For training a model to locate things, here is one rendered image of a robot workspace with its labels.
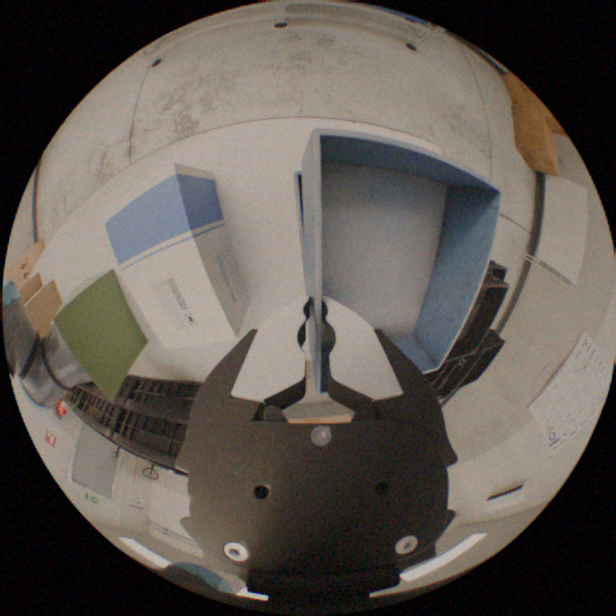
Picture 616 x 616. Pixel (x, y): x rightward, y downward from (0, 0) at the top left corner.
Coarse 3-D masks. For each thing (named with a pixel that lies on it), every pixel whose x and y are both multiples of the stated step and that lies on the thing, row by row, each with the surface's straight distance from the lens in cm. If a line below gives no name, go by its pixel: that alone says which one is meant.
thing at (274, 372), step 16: (304, 304) 11; (272, 320) 10; (288, 320) 10; (304, 320) 10; (256, 336) 9; (272, 336) 9; (288, 336) 9; (304, 336) 10; (256, 352) 8; (272, 352) 8; (288, 352) 8; (304, 352) 8; (256, 368) 8; (272, 368) 7; (288, 368) 7; (304, 368) 7; (240, 384) 7; (256, 384) 7; (272, 384) 7; (288, 384) 7; (304, 384) 7; (256, 400) 7; (272, 400) 7; (288, 400) 8
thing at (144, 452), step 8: (120, 440) 58; (128, 440) 55; (128, 448) 55; (136, 448) 52; (144, 448) 51; (144, 456) 51; (152, 456) 48; (160, 456) 47; (168, 456) 45; (160, 464) 75; (168, 464) 45
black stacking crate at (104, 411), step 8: (88, 392) 86; (88, 400) 82; (96, 400) 79; (104, 400) 74; (80, 408) 85; (88, 408) 81; (96, 408) 76; (104, 408) 72; (112, 408) 68; (120, 408) 65; (96, 416) 74; (104, 416) 70; (112, 416) 67; (120, 416) 64; (104, 424) 68; (112, 424) 65; (120, 424) 65; (112, 440) 97
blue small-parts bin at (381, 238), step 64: (320, 128) 10; (320, 192) 9; (384, 192) 18; (448, 192) 22; (320, 256) 9; (384, 256) 18; (448, 256) 21; (320, 320) 11; (384, 320) 23; (448, 320) 22; (320, 384) 19
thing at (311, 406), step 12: (312, 372) 36; (312, 384) 46; (312, 396) 51; (324, 396) 52; (288, 408) 54; (300, 408) 54; (312, 408) 54; (324, 408) 54; (336, 408) 55; (348, 408) 55
